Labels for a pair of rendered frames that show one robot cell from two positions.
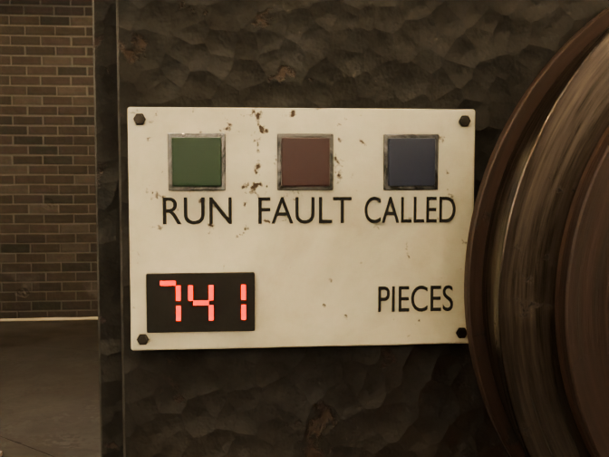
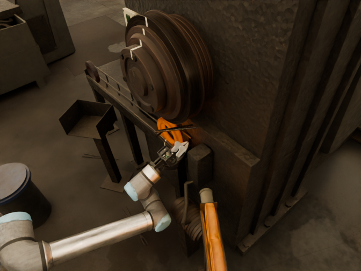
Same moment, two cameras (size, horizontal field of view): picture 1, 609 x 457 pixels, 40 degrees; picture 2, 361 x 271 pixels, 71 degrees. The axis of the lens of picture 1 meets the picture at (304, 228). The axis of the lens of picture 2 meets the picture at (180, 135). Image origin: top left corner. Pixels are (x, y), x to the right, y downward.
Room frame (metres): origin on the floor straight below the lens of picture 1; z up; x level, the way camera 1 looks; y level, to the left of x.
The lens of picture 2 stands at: (0.15, -1.22, 1.68)
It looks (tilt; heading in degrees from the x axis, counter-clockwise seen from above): 45 degrees down; 62
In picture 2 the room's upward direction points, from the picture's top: 5 degrees counter-clockwise
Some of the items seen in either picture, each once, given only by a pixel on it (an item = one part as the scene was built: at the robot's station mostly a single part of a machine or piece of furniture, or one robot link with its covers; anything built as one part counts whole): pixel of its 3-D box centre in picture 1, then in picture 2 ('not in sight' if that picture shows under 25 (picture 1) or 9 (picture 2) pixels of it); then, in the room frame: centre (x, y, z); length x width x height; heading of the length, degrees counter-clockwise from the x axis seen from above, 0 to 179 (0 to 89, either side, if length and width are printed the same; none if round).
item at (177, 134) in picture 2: not in sight; (169, 132); (0.56, -0.35, 0.75); 0.18 x 0.03 x 0.18; 97
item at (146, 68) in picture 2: not in sight; (141, 80); (0.46, -0.36, 1.11); 0.28 x 0.06 x 0.28; 96
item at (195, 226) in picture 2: not in sight; (192, 235); (0.46, -0.69, 0.27); 0.22 x 0.13 x 0.53; 96
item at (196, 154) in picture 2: not in sight; (200, 166); (0.60, -0.58, 0.68); 0.11 x 0.08 x 0.24; 6
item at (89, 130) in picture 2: not in sight; (102, 150); (0.25, 0.15, 0.36); 0.26 x 0.20 x 0.72; 131
